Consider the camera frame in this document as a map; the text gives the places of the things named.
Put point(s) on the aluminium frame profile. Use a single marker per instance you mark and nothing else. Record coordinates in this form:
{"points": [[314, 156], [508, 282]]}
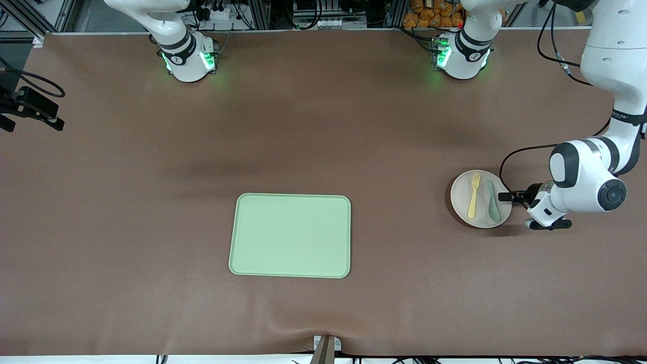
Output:
{"points": [[38, 36], [614, 33]]}

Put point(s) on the white power strip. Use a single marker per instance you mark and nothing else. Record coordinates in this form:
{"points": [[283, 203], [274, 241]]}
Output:
{"points": [[217, 13]]}

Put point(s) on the yellow plastic fork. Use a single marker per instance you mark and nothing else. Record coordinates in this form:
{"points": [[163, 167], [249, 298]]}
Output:
{"points": [[473, 202]]}

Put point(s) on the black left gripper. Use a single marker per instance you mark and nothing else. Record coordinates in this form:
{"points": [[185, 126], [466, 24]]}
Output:
{"points": [[532, 193]]}

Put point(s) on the light green rectangular tray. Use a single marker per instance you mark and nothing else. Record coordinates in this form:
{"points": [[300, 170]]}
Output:
{"points": [[288, 237]]}

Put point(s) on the brown table mat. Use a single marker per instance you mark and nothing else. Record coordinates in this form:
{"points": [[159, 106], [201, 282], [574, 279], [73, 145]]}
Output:
{"points": [[101, 253]]}

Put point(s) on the round beige plate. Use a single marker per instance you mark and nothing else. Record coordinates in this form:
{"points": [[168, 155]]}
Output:
{"points": [[462, 197]]}

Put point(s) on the pile of orange packets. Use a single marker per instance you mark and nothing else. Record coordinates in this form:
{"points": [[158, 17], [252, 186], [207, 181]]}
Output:
{"points": [[434, 15]]}

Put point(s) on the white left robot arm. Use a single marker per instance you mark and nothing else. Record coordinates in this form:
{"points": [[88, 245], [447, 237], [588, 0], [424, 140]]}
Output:
{"points": [[581, 187]]}

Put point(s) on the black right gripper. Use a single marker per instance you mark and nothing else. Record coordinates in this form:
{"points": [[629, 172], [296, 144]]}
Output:
{"points": [[20, 103]]}

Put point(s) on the green plastic spoon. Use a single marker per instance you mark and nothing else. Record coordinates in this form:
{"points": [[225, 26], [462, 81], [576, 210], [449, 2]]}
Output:
{"points": [[493, 212]]}

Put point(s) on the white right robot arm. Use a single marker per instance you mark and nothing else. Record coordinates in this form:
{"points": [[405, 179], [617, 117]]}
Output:
{"points": [[187, 63]]}

